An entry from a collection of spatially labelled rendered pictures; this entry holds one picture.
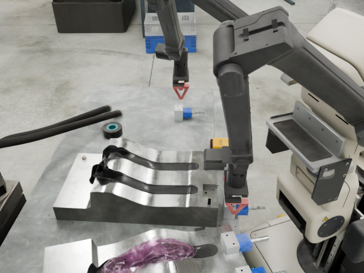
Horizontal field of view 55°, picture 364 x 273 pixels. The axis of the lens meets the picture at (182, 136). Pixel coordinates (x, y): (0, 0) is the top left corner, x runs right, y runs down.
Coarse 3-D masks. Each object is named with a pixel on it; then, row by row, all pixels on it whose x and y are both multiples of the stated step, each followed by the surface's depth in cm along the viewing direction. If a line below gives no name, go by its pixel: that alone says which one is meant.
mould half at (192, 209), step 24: (120, 144) 118; (72, 168) 119; (120, 168) 109; (144, 168) 113; (72, 192) 110; (96, 192) 100; (120, 192) 101; (144, 192) 106; (72, 216) 107; (96, 216) 106; (120, 216) 106; (144, 216) 105; (168, 216) 104; (192, 216) 104; (216, 216) 103
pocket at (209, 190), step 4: (204, 184) 109; (208, 184) 109; (212, 184) 108; (204, 188) 110; (208, 188) 110; (212, 188) 110; (216, 188) 109; (204, 192) 109; (208, 192) 109; (212, 192) 109; (216, 192) 108; (208, 196) 108; (212, 196) 108
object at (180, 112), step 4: (176, 108) 151; (180, 108) 151; (184, 108) 154; (188, 108) 154; (176, 112) 150; (180, 112) 150; (184, 112) 151; (188, 112) 151; (192, 112) 153; (196, 112) 153; (200, 112) 153; (176, 116) 152; (180, 116) 152; (184, 116) 152; (188, 116) 152; (176, 120) 153; (180, 120) 153
